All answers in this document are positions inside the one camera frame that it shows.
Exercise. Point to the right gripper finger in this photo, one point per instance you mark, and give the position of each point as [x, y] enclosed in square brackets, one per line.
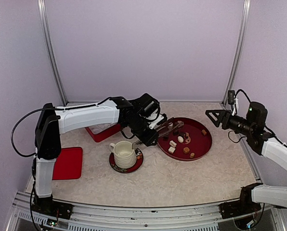
[216, 113]
[216, 118]

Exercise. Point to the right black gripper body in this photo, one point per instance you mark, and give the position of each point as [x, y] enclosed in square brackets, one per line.
[228, 124]

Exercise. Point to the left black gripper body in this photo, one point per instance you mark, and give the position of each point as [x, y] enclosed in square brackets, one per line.
[138, 130]

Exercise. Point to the white rectangular chocolate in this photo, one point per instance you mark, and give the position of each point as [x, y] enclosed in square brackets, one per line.
[173, 144]

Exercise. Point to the white square chocolate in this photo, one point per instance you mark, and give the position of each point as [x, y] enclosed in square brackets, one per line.
[171, 150]

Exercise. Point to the metal serving tongs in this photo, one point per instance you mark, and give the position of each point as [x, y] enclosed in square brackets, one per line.
[167, 127]

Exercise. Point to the round dark red tray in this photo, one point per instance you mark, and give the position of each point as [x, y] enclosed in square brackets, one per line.
[192, 138]

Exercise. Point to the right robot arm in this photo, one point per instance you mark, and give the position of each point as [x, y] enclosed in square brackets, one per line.
[263, 143]

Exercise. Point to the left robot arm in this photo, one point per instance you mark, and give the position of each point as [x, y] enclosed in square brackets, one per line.
[141, 115]

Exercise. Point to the tan ridged square chocolate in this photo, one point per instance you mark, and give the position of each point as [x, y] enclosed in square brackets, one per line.
[186, 150]

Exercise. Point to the red chocolate box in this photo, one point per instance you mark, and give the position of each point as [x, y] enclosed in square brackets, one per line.
[103, 135]

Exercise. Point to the floral dark red saucer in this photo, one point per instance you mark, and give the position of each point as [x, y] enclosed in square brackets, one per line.
[136, 166]

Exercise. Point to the cream ceramic mug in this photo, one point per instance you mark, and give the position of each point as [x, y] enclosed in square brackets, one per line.
[124, 154]

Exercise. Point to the red box lid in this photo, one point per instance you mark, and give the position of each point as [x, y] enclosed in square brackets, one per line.
[68, 165]

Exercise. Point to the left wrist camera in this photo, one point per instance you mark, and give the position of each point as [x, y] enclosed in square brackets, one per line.
[156, 120]

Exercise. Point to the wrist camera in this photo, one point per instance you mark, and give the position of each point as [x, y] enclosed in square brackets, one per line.
[232, 101]
[156, 120]

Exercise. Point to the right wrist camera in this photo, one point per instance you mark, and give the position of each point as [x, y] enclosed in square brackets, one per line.
[232, 101]

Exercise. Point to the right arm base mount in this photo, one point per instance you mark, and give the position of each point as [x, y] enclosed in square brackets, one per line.
[237, 208]

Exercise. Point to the front aluminium rail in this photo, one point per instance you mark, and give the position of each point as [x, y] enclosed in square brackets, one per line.
[87, 217]

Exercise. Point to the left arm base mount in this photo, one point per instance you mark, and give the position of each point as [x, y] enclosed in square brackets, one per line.
[54, 209]

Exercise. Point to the right aluminium frame post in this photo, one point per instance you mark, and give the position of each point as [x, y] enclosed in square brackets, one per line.
[239, 48]

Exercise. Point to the aluminium frame post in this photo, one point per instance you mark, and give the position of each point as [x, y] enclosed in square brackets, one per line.
[50, 51]
[239, 48]

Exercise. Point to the left aluminium frame post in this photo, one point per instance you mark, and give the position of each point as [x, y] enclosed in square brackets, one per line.
[50, 51]

